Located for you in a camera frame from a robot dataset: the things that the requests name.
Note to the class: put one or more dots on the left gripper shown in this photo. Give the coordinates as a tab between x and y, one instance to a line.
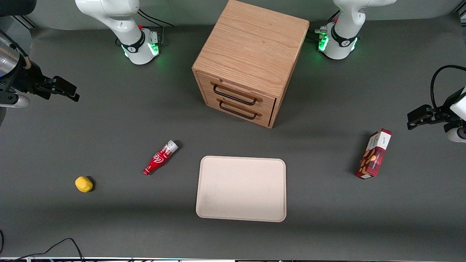
445	110

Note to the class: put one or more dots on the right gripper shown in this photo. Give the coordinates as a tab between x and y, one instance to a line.
26	78

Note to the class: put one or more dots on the wooden drawer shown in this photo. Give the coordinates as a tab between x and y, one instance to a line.
267	119
206	87

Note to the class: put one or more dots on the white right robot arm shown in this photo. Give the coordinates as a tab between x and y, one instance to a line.
120	22

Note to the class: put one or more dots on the wooden drawer cabinet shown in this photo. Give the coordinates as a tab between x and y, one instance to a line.
251	43

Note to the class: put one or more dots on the red cookie box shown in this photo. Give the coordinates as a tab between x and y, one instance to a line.
373	156

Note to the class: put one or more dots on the yellow lemon toy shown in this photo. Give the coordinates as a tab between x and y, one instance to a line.
83	184

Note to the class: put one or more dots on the red cola bottle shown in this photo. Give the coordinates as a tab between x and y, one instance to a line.
158	160

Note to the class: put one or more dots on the beige plastic tray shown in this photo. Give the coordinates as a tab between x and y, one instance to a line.
240	189

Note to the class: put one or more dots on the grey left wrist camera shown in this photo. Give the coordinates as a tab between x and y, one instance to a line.
457	135

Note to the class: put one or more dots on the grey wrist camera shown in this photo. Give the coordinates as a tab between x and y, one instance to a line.
457	135
16	102

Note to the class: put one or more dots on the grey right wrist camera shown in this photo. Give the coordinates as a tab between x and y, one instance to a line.
16	102

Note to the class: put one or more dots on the aluminium frame rail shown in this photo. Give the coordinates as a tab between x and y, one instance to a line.
27	22
460	14

